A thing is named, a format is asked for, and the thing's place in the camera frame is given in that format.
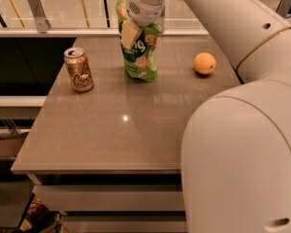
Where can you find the orange fruit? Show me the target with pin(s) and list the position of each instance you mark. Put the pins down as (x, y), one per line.
(204, 63)

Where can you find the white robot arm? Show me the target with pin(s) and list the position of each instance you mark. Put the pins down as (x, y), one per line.
(236, 147)

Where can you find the green rice chip bag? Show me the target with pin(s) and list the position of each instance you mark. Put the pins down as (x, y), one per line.
(139, 60)

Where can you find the glass railing with metal posts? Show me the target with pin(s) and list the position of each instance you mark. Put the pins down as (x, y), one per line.
(68, 14)

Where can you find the gold LaCroix soda can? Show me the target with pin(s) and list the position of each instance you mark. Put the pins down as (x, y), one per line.
(76, 62)

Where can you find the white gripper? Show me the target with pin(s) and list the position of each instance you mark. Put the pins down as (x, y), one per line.
(145, 13)

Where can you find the upper grey drawer front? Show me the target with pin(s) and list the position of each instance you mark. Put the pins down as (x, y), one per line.
(111, 198)

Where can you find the lower grey drawer front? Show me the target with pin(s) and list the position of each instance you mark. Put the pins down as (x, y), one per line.
(125, 224)

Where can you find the grey drawer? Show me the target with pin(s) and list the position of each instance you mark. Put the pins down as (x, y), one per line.
(125, 224)
(111, 198)

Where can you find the cardboard box at left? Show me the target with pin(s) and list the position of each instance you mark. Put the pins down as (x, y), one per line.
(10, 145)

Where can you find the patterned bag on floor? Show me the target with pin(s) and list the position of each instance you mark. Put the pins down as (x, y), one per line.
(39, 219)

